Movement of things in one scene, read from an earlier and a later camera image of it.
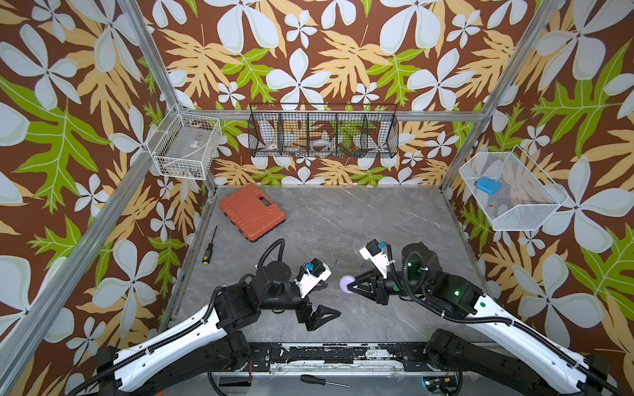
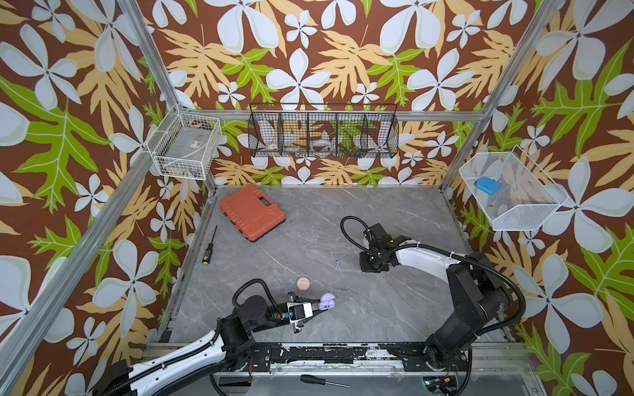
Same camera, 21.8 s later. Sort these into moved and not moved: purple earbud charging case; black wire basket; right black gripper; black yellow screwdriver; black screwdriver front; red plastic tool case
Moved: right black gripper; purple earbud charging case
Not moved: red plastic tool case; black screwdriver front; black wire basket; black yellow screwdriver
